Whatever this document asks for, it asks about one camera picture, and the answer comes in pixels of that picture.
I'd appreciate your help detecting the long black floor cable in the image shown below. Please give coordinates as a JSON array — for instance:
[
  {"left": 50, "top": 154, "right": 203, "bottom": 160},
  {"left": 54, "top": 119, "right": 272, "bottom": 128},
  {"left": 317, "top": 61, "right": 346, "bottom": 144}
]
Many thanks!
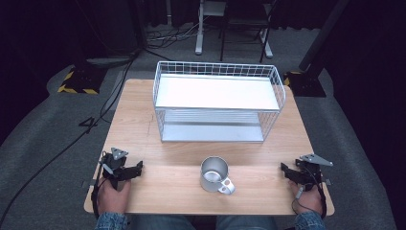
[{"left": 0, "top": 51, "right": 139, "bottom": 222}]

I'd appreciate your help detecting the person's left hand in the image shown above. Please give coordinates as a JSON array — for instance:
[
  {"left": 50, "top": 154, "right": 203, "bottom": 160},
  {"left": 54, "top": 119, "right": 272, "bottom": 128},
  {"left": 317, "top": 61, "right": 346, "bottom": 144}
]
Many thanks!
[{"left": 97, "top": 177, "right": 132, "bottom": 216}]

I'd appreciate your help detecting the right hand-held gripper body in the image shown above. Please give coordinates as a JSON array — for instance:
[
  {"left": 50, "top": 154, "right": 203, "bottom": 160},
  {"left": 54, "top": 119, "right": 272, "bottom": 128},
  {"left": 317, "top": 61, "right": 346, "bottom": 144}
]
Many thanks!
[{"left": 294, "top": 153, "right": 334, "bottom": 193}]

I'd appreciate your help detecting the silver metal cup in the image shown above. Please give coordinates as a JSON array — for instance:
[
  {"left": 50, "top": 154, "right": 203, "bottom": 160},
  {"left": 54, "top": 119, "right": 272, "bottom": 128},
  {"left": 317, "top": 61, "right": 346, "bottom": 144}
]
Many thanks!
[{"left": 199, "top": 155, "right": 237, "bottom": 196}]

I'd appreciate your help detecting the black yellow striped stand base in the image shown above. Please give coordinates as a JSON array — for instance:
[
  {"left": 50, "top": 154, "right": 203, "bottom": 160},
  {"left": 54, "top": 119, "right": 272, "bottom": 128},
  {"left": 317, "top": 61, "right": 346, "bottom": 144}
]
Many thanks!
[
  {"left": 282, "top": 69, "right": 327, "bottom": 98},
  {"left": 56, "top": 64, "right": 109, "bottom": 96}
]

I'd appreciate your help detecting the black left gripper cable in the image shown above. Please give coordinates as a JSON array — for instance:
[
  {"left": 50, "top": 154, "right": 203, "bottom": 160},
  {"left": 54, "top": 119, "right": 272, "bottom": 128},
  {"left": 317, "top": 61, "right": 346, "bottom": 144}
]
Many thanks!
[{"left": 90, "top": 152, "right": 109, "bottom": 220}]

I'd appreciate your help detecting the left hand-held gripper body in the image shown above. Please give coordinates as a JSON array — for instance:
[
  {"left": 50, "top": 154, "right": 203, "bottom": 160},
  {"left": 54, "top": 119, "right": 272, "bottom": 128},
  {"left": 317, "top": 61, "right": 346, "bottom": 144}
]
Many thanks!
[{"left": 100, "top": 147, "right": 135, "bottom": 192}]

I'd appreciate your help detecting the black folding chair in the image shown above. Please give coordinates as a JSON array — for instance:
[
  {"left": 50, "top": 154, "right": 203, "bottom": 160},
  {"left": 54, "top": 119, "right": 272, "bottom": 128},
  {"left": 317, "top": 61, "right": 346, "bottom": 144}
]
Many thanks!
[{"left": 218, "top": 0, "right": 280, "bottom": 64}]

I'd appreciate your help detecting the white desk frame leg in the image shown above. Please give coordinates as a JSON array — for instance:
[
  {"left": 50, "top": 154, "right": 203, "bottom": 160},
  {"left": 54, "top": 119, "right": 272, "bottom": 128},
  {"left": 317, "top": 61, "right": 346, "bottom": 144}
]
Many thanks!
[
  {"left": 194, "top": 0, "right": 228, "bottom": 57},
  {"left": 259, "top": 27, "right": 275, "bottom": 59}
]

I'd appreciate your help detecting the white wire shelf rack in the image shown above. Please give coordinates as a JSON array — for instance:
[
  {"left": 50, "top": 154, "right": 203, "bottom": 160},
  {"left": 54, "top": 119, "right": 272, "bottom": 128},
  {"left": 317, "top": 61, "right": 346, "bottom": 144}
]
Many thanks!
[{"left": 152, "top": 60, "right": 287, "bottom": 144}]

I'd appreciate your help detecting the bundle of floor cables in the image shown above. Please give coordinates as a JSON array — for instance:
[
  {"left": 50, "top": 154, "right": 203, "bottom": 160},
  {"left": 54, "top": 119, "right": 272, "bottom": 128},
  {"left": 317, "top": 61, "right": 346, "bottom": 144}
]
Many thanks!
[{"left": 146, "top": 18, "right": 205, "bottom": 51}]

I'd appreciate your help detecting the black slanted stand pole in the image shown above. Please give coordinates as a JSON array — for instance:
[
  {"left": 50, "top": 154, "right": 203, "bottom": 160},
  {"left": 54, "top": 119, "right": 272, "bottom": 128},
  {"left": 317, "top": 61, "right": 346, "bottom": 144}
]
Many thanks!
[{"left": 298, "top": 0, "right": 351, "bottom": 73}]

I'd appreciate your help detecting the wooden table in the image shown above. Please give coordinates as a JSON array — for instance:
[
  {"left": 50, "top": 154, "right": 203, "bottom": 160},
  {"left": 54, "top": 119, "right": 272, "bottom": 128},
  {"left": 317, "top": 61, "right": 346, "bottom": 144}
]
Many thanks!
[{"left": 83, "top": 78, "right": 336, "bottom": 217}]

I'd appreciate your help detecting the person's right hand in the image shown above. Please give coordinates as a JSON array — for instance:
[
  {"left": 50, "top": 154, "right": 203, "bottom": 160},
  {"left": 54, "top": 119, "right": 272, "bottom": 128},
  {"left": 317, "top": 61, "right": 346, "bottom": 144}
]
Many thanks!
[{"left": 288, "top": 179, "right": 324, "bottom": 216}]

